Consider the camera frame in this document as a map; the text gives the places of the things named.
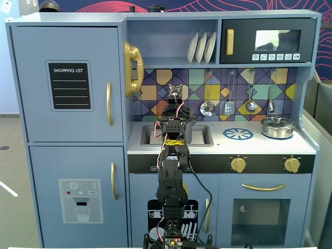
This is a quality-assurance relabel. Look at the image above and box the freezer door with dispenser print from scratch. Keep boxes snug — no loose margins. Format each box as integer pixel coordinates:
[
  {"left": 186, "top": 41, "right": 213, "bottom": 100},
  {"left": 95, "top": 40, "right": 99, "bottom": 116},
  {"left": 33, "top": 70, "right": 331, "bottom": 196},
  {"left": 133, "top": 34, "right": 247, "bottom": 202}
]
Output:
[{"left": 29, "top": 145, "right": 128, "bottom": 247}]

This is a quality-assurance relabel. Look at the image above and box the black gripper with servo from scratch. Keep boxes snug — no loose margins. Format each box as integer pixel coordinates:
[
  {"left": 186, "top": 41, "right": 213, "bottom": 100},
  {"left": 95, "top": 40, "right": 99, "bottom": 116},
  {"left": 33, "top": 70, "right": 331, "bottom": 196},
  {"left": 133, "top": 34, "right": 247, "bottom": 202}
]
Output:
[{"left": 162, "top": 84, "right": 198, "bottom": 126}]

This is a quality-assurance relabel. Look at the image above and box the black microwave door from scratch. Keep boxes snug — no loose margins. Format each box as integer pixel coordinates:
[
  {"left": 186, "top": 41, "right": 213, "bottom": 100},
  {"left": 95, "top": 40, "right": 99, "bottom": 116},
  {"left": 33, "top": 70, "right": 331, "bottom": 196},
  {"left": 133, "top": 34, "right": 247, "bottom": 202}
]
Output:
[{"left": 219, "top": 18, "right": 317, "bottom": 64}]

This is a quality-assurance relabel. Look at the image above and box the gray toy sink basin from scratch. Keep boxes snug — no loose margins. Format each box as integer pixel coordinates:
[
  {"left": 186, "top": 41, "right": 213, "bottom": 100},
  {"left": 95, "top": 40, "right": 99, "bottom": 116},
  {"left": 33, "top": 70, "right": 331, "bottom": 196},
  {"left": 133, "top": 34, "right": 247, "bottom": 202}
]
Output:
[{"left": 140, "top": 124, "right": 214, "bottom": 147}]

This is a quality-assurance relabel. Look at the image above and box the small metal whisk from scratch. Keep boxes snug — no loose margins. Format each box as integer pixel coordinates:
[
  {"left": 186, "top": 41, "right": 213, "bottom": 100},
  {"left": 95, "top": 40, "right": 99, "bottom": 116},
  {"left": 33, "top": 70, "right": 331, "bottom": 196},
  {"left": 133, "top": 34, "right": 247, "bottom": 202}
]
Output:
[{"left": 267, "top": 68, "right": 277, "bottom": 114}]

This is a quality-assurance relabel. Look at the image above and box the metal ladle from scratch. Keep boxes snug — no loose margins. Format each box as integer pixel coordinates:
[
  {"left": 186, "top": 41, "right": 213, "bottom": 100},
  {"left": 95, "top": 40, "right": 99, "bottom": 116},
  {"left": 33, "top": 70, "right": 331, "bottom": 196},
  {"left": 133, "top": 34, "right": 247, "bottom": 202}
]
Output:
[{"left": 245, "top": 68, "right": 258, "bottom": 114}]

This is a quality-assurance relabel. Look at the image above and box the blue toy kitchen body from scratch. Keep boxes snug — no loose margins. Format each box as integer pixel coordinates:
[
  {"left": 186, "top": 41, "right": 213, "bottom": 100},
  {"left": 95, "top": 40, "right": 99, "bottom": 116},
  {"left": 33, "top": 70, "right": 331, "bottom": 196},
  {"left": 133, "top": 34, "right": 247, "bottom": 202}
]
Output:
[{"left": 5, "top": 9, "right": 322, "bottom": 248}]

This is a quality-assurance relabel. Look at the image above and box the gold fridge door handle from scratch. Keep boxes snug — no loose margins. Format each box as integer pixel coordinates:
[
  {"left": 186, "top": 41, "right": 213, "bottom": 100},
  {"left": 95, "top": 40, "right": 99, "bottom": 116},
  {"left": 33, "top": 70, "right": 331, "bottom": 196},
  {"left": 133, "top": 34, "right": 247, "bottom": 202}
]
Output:
[{"left": 106, "top": 82, "right": 114, "bottom": 127}]

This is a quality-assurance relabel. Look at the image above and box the gold stove knob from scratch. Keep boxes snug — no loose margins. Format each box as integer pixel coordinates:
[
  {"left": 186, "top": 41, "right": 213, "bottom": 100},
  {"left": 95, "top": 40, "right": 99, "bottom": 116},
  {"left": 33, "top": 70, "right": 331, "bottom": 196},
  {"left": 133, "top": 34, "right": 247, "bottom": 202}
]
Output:
[
  {"left": 230, "top": 157, "right": 247, "bottom": 173},
  {"left": 284, "top": 157, "right": 301, "bottom": 173}
]

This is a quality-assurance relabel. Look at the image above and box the gold oven door handle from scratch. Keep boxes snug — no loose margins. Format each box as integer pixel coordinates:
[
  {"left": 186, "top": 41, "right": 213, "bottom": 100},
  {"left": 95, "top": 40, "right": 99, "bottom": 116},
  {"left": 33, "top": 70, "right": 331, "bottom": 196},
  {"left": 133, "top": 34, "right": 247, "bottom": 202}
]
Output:
[{"left": 241, "top": 183, "right": 287, "bottom": 192}]

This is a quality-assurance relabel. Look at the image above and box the dishwasher door with dish print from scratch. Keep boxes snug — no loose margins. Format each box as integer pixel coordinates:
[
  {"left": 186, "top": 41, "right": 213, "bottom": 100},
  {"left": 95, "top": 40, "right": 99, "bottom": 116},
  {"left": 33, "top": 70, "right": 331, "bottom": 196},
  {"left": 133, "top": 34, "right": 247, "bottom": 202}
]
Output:
[{"left": 129, "top": 173, "right": 220, "bottom": 247}]

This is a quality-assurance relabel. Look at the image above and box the metal slotted spatula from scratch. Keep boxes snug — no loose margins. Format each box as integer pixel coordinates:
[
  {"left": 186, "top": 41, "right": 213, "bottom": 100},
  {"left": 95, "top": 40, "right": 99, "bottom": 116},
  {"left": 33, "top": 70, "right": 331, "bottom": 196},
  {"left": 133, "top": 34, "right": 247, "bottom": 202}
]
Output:
[{"left": 224, "top": 69, "right": 236, "bottom": 116}]

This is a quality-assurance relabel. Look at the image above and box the oven door with window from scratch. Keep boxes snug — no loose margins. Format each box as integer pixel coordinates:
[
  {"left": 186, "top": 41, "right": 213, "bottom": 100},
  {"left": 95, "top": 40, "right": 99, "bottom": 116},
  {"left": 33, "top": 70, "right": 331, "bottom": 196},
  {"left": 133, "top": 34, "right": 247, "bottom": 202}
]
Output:
[{"left": 217, "top": 173, "right": 312, "bottom": 247}]

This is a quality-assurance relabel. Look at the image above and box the fridge door with shopping list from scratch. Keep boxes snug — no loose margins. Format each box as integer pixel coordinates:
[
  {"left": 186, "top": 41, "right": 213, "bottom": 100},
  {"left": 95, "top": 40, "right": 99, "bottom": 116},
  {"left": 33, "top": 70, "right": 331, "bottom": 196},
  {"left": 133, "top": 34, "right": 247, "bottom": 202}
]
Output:
[{"left": 10, "top": 25, "right": 124, "bottom": 143}]

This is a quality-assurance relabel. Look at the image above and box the gold dishwasher door handle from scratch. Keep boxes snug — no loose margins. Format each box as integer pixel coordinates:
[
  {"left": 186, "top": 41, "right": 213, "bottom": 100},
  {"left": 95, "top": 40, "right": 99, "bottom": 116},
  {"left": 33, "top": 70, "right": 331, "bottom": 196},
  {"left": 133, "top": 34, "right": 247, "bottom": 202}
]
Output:
[{"left": 204, "top": 198, "right": 211, "bottom": 234}]

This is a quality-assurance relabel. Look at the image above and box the gold microwave door handle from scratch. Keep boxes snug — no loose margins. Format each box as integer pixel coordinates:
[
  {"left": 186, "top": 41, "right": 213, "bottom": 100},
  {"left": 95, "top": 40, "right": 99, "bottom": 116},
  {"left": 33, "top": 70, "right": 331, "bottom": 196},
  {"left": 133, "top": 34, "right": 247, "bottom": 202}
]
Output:
[{"left": 226, "top": 29, "right": 234, "bottom": 56}]

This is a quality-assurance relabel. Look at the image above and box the robot controller board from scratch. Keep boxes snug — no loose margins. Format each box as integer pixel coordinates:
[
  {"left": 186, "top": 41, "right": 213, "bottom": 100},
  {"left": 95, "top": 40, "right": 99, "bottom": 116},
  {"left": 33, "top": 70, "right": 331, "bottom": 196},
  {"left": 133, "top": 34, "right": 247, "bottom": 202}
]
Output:
[{"left": 165, "top": 237, "right": 183, "bottom": 249}]

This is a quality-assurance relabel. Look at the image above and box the black power cable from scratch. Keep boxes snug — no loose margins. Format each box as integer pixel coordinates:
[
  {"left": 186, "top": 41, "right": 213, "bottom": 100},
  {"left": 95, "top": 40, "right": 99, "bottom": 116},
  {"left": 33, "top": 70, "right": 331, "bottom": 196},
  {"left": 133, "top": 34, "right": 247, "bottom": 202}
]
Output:
[{"left": 187, "top": 153, "right": 213, "bottom": 246}]

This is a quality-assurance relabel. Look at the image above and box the gray office partition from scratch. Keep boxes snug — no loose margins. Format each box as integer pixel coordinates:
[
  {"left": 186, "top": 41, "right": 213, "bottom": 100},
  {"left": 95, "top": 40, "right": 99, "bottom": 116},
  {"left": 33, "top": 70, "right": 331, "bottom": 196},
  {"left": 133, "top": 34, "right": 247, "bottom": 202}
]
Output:
[{"left": 302, "top": 70, "right": 332, "bottom": 247}]

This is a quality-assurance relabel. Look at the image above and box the white toy plate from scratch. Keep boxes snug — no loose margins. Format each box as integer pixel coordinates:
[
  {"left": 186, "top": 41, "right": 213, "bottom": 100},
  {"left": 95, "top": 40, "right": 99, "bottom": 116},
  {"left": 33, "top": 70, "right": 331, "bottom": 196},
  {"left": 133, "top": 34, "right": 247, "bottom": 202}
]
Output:
[
  {"left": 187, "top": 32, "right": 199, "bottom": 64},
  {"left": 195, "top": 32, "right": 208, "bottom": 64},
  {"left": 204, "top": 32, "right": 217, "bottom": 64}
]

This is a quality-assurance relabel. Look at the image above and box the metal slotted spoon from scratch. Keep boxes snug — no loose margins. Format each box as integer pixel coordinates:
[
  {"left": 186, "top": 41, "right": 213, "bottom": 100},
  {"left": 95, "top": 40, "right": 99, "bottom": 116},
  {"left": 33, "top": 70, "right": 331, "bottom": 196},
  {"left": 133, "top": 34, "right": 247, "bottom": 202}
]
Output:
[{"left": 200, "top": 69, "right": 215, "bottom": 116}]

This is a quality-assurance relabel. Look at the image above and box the gold freezer door handle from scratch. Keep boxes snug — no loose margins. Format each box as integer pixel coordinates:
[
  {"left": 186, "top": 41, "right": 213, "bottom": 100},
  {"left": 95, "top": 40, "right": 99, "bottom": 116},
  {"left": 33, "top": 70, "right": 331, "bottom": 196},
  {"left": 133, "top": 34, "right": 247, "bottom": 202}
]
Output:
[{"left": 110, "top": 162, "right": 119, "bottom": 200}]

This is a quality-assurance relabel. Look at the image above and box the metal pot lid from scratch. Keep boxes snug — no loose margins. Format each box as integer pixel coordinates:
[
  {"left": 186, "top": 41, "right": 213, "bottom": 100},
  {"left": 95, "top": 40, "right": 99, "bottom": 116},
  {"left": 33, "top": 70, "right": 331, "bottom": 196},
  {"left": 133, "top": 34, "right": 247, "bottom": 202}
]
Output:
[{"left": 261, "top": 116, "right": 296, "bottom": 128}]

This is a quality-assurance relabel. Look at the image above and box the gray metal pot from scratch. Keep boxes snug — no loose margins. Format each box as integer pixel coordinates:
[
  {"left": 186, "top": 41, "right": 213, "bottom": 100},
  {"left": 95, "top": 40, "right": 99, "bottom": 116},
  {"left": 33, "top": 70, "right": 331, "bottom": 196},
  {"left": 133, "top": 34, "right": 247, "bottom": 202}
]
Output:
[{"left": 260, "top": 120, "right": 297, "bottom": 139}]

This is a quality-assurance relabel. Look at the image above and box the black helmet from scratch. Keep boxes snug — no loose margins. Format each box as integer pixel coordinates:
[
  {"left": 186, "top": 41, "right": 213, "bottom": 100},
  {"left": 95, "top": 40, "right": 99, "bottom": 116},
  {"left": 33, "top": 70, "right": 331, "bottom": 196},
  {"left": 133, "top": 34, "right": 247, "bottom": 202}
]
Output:
[{"left": 38, "top": 0, "right": 62, "bottom": 13}]

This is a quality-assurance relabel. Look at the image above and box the white wall plate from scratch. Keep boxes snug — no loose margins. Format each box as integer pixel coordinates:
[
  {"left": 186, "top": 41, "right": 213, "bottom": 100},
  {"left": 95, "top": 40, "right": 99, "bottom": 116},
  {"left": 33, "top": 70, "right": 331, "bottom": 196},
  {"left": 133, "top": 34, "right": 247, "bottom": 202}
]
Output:
[{"left": 0, "top": 0, "right": 13, "bottom": 13}]

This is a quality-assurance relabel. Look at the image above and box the gold toy telephone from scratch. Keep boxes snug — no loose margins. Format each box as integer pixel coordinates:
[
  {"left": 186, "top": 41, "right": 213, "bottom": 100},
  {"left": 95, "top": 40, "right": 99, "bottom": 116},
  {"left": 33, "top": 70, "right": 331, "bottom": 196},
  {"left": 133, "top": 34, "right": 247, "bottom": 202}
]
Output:
[{"left": 123, "top": 40, "right": 145, "bottom": 98}]

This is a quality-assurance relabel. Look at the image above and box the red white servo cable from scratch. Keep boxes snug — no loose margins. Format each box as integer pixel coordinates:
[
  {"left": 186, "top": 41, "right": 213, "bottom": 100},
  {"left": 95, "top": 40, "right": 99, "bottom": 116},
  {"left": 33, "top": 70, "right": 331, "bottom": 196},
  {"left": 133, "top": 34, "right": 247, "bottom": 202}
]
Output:
[{"left": 155, "top": 92, "right": 182, "bottom": 161}]

